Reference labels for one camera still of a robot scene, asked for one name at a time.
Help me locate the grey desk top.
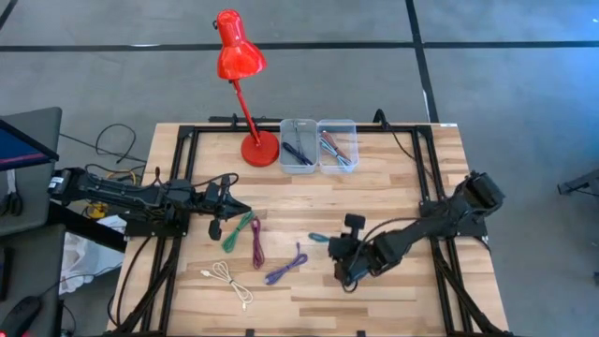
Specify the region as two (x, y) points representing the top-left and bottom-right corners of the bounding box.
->
(0, 223), (66, 337)
(0, 106), (65, 238)

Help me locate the lilac usb cable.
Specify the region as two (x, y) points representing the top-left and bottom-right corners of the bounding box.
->
(264, 242), (309, 286)

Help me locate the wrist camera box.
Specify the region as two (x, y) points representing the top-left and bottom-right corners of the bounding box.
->
(343, 212), (368, 242)
(207, 217), (224, 242)

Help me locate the light blue usb cable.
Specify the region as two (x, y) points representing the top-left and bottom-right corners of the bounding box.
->
(319, 138), (353, 169)

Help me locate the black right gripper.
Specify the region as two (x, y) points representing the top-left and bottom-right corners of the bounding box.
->
(327, 232), (378, 289)

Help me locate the cream white usb cable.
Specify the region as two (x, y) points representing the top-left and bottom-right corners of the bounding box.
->
(199, 260), (255, 313)

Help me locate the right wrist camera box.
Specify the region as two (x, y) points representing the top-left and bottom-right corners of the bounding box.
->
(343, 212), (368, 242)

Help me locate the black power cable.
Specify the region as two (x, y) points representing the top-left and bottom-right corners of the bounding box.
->
(387, 120), (441, 186)

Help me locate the red desk lamp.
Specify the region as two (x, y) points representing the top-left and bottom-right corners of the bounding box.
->
(212, 7), (282, 169)

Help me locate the navy usb cable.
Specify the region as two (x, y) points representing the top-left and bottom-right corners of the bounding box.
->
(281, 120), (314, 167)

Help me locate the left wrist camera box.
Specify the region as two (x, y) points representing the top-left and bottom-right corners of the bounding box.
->
(207, 217), (224, 242)

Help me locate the left clear plastic bin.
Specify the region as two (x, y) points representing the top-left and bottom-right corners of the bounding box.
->
(278, 118), (320, 175)

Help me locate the yellow cable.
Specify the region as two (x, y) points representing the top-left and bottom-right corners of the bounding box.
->
(86, 168), (141, 220)

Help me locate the magenta braided usb cable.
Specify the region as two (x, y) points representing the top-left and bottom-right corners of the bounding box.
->
(250, 216), (267, 271)

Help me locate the black floor cable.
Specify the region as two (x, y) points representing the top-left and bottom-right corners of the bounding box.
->
(58, 123), (149, 165)

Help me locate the green usb cable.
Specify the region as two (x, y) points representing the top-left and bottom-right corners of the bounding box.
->
(221, 210), (256, 255)

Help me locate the white plastic bag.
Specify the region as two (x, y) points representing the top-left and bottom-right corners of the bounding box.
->
(58, 213), (128, 296)

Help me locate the clear plastic bin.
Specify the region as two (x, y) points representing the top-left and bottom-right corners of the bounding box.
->
(278, 118), (320, 175)
(316, 118), (360, 175)

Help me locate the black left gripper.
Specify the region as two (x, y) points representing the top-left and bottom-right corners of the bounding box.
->
(199, 180), (253, 221)

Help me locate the black aluminium table frame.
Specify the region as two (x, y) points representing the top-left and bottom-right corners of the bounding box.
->
(111, 114), (511, 337)

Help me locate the blue screen monitor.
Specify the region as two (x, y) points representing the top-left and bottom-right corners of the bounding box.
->
(0, 117), (61, 172)

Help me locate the black computer mouse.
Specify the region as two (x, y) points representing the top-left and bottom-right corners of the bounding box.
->
(0, 295), (44, 337)

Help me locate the black desk rail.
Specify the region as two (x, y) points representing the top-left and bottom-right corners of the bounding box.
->
(46, 199), (128, 254)

